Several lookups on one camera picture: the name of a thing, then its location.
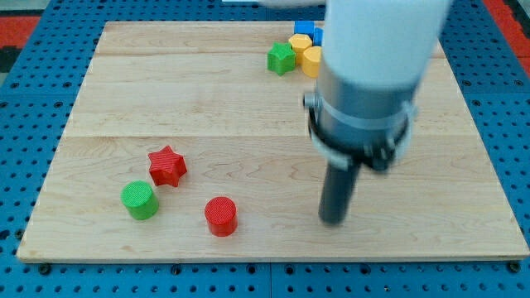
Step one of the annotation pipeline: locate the red cylinder block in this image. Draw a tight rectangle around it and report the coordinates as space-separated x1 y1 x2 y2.
204 196 238 237

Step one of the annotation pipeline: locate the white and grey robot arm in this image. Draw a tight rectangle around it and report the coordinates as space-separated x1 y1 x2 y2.
306 0 451 171

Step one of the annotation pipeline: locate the blue block behind arm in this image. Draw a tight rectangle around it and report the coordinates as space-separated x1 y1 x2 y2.
312 27 324 46

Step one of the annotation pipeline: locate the green star block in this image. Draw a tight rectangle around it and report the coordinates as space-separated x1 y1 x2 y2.
267 42 296 76

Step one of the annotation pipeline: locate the red star block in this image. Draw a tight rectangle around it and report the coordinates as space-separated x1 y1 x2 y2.
147 146 187 187

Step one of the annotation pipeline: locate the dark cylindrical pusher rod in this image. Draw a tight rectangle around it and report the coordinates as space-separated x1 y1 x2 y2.
318 163 361 226

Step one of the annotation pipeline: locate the wooden board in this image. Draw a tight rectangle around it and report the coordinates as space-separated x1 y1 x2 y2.
17 22 529 263

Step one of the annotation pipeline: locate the yellow cylinder block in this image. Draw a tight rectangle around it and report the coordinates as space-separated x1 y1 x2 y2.
301 46 321 79

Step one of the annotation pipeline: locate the yellow hexagon block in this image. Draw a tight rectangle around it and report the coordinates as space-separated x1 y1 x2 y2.
288 33 313 65

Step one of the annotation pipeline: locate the blue cube block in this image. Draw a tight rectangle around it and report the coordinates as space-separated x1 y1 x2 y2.
293 21 315 39

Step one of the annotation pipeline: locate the green cylinder block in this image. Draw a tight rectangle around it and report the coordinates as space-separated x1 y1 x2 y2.
120 180 159 220

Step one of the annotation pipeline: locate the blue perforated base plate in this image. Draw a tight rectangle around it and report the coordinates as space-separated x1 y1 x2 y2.
1 0 529 297

